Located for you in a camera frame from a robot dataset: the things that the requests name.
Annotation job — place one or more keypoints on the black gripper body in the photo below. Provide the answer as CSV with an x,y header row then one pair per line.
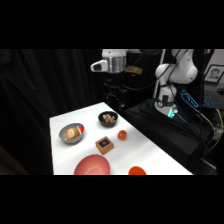
x,y
115,85

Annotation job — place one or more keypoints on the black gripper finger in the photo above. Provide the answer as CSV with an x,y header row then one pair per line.
x,y
120,101
110,100

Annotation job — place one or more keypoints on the red ball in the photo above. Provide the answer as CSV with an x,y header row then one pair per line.
x,y
122,134

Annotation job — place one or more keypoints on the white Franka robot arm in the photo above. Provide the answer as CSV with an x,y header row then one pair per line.
x,y
176,71

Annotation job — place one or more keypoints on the black bowl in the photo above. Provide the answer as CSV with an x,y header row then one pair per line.
x,y
108,124

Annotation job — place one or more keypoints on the gray bowl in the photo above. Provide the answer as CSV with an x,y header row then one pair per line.
x,y
68,139

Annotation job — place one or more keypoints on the pink bowl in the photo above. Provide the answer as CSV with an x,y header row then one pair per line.
x,y
92,165

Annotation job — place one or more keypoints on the orange bowl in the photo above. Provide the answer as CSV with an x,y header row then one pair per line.
x,y
137,171

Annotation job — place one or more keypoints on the beige food pieces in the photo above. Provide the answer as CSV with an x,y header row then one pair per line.
x,y
109,117

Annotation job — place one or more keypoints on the wooden box with blue top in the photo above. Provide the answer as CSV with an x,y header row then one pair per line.
x,y
104,145

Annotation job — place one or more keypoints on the stuffed toy with red cap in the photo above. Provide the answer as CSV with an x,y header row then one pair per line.
x,y
74,132

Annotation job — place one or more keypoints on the small green light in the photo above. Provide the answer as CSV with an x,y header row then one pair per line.
x,y
172,112

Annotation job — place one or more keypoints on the black robot stand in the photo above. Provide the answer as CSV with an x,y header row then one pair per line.
x,y
166,136

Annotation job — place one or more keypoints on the blue glowing device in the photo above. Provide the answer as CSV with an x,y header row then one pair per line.
x,y
190,99

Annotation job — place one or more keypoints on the black curtain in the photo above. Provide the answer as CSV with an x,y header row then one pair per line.
x,y
40,86

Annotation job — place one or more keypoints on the framed portrait picture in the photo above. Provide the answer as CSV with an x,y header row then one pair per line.
x,y
214,74

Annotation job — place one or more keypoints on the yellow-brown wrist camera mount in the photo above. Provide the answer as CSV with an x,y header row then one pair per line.
x,y
134,70

